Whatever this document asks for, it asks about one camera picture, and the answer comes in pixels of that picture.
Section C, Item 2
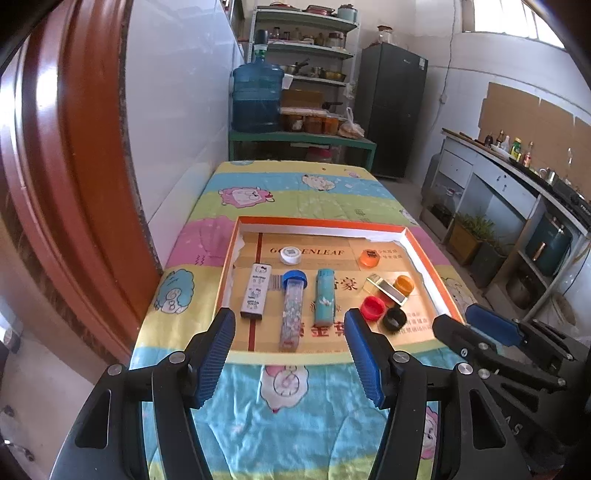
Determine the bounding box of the black bottle cap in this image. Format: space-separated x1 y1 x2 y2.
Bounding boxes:
382 307 408 332

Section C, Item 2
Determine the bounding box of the white cartoon lighter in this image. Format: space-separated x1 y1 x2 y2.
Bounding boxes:
240 262 271 320

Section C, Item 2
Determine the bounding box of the clear patterned lighter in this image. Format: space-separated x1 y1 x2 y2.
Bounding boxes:
278 279 305 352

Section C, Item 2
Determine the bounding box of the orange-rimmed shallow cardboard box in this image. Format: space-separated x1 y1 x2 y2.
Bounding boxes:
216 215 465 365

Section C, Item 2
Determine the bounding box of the light blue lighter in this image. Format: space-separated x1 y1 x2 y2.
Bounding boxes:
313 270 334 324

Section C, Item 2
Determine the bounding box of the row of food containers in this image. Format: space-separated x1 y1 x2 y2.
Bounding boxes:
281 114 342 134

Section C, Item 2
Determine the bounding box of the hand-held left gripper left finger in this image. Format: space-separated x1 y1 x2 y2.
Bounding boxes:
69 307 237 480

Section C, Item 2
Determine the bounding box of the green table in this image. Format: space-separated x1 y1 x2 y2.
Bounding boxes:
229 129 377 174

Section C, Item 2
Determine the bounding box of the metal shelf rack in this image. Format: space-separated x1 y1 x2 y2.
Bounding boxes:
252 4 361 134

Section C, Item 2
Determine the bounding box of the plastic bag of bread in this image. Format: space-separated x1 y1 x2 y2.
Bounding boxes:
339 107 365 138

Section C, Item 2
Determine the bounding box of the potted green plant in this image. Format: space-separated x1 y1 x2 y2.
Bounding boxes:
448 211 511 287

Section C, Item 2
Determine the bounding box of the blue water jug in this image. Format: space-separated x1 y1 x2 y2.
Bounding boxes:
231 30 284 133

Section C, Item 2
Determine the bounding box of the gold lighter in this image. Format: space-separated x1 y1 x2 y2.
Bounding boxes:
366 274 409 306

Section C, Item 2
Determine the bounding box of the cardboard wall panel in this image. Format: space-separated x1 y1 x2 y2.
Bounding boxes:
478 82 591 155

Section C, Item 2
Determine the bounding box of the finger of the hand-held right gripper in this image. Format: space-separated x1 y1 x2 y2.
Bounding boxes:
433 315 568 393
465 304 591 370

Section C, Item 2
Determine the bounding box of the metal pot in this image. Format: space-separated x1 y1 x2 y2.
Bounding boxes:
505 272 539 309

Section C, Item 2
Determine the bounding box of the dark green appliance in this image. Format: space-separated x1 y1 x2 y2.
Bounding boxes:
526 212 575 277

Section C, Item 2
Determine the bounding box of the gas stove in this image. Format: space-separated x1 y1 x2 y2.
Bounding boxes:
551 178 591 213

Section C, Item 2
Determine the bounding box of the red bottle cap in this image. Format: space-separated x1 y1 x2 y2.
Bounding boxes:
361 296 385 321

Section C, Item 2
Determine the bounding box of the dark refrigerator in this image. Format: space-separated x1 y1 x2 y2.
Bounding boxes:
358 44 428 180

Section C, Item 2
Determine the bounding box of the window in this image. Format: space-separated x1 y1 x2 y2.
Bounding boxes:
462 0 566 47

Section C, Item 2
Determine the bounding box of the printed tan cardboard liner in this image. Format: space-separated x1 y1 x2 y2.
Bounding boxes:
231 231 439 354

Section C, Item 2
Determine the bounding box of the brown wooden door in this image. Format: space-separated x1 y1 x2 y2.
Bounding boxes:
0 0 162 365

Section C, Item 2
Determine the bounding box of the office chair base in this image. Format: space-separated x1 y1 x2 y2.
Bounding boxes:
0 404 37 464

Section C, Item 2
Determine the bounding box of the grey kitchen counter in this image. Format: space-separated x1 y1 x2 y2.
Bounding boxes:
422 128 591 324

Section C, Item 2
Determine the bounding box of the cartoon printed blanket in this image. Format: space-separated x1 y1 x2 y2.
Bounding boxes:
129 161 467 480

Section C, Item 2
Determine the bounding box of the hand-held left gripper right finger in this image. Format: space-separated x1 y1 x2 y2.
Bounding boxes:
344 308 532 480

